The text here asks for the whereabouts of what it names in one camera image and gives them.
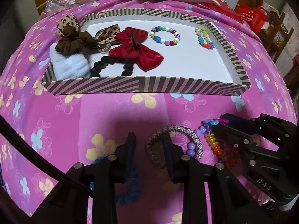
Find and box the rainbow crystal bead bracelet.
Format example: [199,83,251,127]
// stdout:
[202,118,240,169]

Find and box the purple bead bracelet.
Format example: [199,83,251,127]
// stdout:
[185,122,212,157]

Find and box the grey woven rope bracelet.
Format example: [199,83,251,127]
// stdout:
[146,125,203,169]

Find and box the blue flower bead bracelet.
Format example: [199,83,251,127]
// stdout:
[90,156,141,206]

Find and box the red satin hair bow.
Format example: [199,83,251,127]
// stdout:
[108,27,164,72]

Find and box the multicolour round bead bracelet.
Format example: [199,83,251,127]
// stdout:
[149,26,181,47]

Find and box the leopard print hair bow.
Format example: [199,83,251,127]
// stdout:
[55,15,120,56]

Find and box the striped white jewelry tray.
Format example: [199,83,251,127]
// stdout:
[41,8,251,96]

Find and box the pink floral bed sheet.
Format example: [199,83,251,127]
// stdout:
[1,0,296,223]

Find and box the black hair scrunchie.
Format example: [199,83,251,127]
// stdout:
[90,56,134,77]

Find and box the light blue fluffy scrunchie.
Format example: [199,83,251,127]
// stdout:
[49,43,91,80]

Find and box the wooden chair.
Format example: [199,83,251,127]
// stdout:
[258,9,294,63]

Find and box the red shopping bag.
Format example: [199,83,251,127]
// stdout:
[237,3,267,34]

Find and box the red fabric cushion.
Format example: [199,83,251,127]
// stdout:
[200,0,244,23]

